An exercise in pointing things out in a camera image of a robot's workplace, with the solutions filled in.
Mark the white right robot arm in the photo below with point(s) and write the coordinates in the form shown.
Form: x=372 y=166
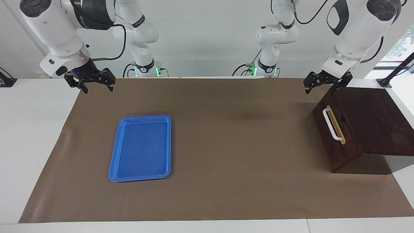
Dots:
x=51 y=29

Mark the black camera stand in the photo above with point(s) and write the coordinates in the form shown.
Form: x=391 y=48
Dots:
x=397 y=69

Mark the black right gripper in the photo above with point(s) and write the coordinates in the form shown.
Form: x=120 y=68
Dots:
x=84 y=72

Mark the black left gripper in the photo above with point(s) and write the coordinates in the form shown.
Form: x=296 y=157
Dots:
x=330 y=78

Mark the brown paper table mat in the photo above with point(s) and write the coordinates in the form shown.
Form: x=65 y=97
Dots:
x=226 y=168

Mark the blue plastic tray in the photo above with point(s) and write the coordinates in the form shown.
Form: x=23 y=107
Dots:
x=142 y=149

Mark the white wall outlet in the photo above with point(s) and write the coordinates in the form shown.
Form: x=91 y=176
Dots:
x=41 y=75

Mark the dark wooden drawer cabinet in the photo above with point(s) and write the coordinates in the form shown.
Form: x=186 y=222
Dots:
x=378 y=123

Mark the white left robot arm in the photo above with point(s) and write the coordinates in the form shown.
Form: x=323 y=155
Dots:
x=352 y=29

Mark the black table clamp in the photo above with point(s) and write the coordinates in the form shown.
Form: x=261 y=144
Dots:
x=5 y=81

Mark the window with greenery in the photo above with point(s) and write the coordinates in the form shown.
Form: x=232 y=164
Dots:
x=404 y=42

